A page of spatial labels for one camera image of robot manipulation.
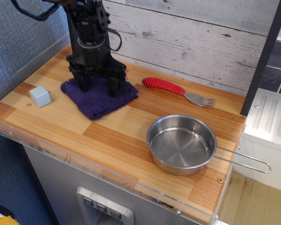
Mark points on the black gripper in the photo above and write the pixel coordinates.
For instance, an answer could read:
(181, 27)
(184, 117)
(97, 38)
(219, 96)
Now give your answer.
(94, 59)

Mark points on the purple cloth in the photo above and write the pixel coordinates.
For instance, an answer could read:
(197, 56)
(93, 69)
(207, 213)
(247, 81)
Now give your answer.
(96, 102)

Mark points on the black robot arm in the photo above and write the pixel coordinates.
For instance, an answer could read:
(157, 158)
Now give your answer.
(87, 19)

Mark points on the grey cube block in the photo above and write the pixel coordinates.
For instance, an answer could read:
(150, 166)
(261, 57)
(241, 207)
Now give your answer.
(40, 96)

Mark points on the silver metal pan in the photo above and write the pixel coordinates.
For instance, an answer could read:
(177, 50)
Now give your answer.
(181, 145)

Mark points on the clear acrylic table guard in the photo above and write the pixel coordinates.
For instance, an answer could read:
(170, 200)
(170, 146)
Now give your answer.
(60, 172)

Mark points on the silver button panel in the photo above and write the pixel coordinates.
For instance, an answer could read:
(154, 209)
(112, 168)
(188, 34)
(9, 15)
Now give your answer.
(99, 210)

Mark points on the yellow black object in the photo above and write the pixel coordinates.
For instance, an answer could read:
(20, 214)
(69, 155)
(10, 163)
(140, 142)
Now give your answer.
(8, 221)

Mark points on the white toy sink counter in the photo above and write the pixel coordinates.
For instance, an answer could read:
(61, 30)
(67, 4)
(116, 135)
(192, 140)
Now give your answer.
(260, 144)

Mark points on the red handled fork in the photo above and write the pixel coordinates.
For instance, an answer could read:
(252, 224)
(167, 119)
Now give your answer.
(166, 85)

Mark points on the right dark post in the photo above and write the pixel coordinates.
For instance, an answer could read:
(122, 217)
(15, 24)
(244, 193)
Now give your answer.
(262, 63)

